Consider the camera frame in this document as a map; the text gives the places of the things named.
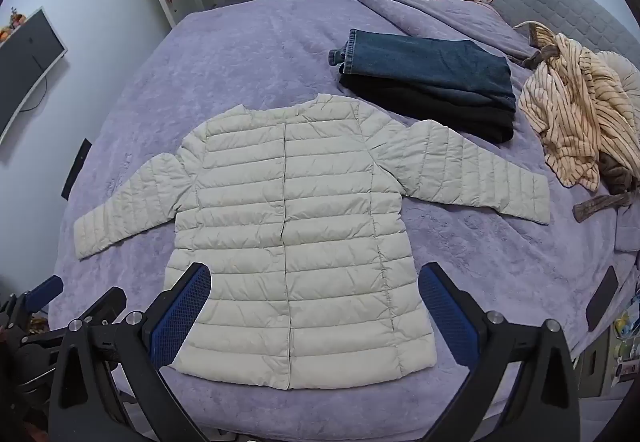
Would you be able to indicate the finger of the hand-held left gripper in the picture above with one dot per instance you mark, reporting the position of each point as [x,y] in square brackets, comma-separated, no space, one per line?
[107,303]
[42,294]

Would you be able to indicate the folded blue jeans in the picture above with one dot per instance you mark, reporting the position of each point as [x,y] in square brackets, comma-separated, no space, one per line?
[425,62]

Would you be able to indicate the brown fabric belt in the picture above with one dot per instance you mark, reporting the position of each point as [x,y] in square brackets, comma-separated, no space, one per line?
[600,206]

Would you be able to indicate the grey bedside cabinet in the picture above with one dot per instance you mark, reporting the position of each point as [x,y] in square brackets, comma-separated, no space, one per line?
[595,362]

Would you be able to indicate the white-framed curved monitor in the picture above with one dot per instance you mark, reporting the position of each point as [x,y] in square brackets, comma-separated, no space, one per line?
[25,62]

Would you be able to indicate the cream puffer jacket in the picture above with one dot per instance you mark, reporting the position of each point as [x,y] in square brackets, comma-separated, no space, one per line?
[300,222]

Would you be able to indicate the rumpled purple blanket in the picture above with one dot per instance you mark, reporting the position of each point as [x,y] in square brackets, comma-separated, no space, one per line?
[400,10]

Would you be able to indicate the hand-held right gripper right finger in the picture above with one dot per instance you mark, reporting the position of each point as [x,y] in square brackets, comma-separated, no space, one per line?
[447,317]

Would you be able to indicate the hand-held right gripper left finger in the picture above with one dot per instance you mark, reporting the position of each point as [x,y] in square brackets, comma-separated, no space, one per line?
[182,312]

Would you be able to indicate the folded black garment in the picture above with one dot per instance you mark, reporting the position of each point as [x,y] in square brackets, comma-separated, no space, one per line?
[425,106]

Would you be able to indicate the beige round cushion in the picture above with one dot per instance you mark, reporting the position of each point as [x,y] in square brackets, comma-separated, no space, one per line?
[627,72]

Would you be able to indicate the black phone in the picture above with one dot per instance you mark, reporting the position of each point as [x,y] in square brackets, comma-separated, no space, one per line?
[602,297]

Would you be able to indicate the colourful small containers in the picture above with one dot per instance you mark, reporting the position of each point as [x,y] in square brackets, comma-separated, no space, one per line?
[627,322]

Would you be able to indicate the orange flower decoration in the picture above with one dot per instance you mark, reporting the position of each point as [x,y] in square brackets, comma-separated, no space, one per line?
[12,25]

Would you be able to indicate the purple plush bed sheet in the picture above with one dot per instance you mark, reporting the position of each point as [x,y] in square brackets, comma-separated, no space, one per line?
[225,62]

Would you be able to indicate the brown fuzzy garment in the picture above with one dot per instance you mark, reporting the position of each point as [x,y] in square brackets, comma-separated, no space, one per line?
[617,172]

